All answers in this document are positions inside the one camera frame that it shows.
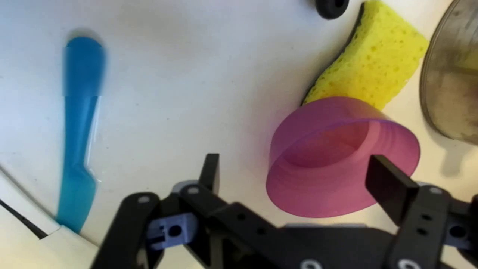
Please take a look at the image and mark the black and white spatula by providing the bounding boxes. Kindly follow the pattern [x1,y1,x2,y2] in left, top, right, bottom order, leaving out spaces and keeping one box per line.
[0,169,96,269]

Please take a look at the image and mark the yellow sponge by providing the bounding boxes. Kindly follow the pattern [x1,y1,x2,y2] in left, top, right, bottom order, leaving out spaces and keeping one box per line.
[303,0,428,109]

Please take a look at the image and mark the purple plastic bowl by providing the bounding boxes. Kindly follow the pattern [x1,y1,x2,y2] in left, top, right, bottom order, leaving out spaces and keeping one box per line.
[265,97,419,218]

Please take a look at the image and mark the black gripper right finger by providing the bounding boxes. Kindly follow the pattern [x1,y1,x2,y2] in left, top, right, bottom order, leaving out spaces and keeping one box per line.
[365,155,450,269]

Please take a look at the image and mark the steel kettle black handle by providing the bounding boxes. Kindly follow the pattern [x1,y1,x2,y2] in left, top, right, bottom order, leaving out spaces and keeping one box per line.
[419,0,478,145]

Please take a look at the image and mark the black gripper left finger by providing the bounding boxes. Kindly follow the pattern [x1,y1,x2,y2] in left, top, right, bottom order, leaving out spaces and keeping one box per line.
[90,154,219,269]

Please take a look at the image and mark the blue plastic knife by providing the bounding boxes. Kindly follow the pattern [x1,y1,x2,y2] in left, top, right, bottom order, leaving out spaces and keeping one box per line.
[56,37,105,231]

